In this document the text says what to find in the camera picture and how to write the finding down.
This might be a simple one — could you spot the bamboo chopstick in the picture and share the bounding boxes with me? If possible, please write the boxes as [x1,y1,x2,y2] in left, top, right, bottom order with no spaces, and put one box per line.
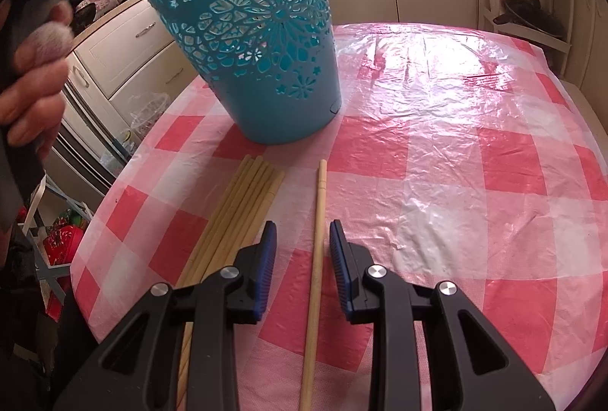
[299,160,328,411]
[203,162,280,277]
[175,155,252,289]
[187,156,268,286]
[176,155,263,287]
[176,166,277,411]

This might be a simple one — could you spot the person's left hand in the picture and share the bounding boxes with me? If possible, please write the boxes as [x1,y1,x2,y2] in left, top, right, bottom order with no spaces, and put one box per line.
[1,0,73,159]

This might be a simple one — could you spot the red white checkered tablecloth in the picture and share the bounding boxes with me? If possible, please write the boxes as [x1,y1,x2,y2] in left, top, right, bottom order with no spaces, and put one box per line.
[71,24,607,410]

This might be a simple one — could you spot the teal perforated plastic basket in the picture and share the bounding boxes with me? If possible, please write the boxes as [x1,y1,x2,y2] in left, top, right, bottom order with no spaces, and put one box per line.
[147,0,341,144]

